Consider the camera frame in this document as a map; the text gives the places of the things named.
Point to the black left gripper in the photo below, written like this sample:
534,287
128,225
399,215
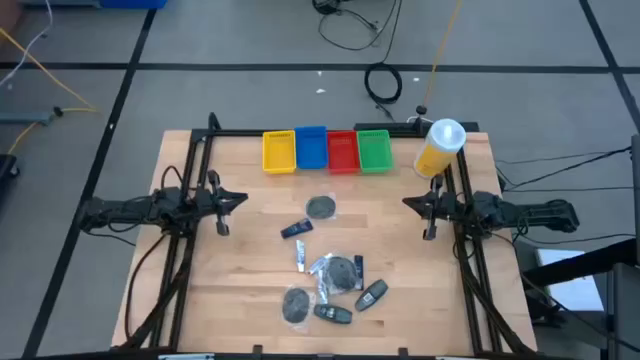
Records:
210,204

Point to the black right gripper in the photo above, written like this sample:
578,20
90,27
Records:
442,207

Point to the small black squeeze tube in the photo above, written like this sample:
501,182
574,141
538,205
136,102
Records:
358,265
297,229

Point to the bagged dark round sponge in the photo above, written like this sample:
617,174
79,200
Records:
320,207
295,305
342,273

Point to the small white toothpaste tube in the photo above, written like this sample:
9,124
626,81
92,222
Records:
322,295

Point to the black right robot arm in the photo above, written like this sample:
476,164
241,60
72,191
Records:
525,212

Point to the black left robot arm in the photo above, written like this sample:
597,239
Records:
125,207

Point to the yellow wipes canister white lid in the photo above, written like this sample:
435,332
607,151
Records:
435,157

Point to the yellow plastic basket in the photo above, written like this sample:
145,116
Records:
279,152

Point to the green plastic basket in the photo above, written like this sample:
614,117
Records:
375,152

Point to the red plastic basket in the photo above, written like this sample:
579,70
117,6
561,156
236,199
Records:
343,152

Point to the blue plastic basket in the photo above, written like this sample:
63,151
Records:
311,147

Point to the black table clamp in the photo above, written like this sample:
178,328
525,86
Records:
257,351
403,352

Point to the white box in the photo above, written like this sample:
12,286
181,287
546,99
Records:
575,295

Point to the black beam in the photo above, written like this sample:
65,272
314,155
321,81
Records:
590,262

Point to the blue plastic bin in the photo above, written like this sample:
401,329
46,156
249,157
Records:
132,3

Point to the grey power strip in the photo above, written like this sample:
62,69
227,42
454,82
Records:
25,118

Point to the black caster base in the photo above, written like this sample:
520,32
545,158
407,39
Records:
6,167

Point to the grey cabinet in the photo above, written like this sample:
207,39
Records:
627,310

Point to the grey floor bar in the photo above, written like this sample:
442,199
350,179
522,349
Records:
60,2

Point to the black metal table frame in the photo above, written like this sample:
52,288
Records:
235,133

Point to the black camera mount knob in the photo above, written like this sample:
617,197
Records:
421,109

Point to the silver bracket plate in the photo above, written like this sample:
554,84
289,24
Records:
187,357

